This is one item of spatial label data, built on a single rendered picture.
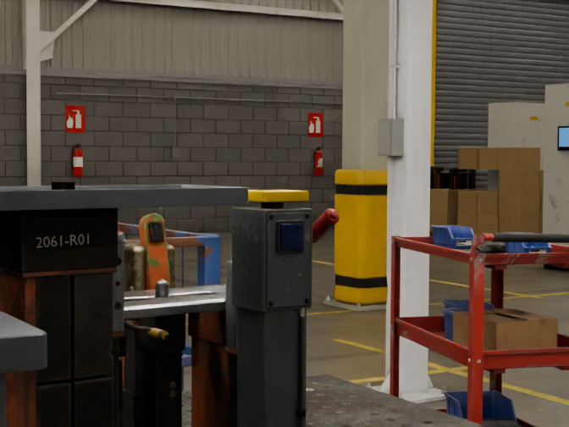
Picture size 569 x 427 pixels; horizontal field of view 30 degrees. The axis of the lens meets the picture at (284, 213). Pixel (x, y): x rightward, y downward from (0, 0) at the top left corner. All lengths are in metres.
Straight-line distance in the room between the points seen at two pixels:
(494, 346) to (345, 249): 5.13
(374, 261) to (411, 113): 3.33
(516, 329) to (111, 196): 2.58
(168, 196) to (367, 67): 7.45
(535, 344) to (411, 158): 1.93
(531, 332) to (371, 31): 5.27
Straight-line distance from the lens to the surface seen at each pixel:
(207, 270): 3.40
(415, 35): 5.31
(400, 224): 5.29
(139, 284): 1.65
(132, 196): 1.03
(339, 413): 2.11
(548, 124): 11.87
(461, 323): 3.62
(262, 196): 1.16
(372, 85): 8.49
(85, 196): 1.01
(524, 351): 3.47
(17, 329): 0.61
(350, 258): 8.47
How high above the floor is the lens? 1.20
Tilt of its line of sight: 3 degrees down
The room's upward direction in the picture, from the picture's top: straight up
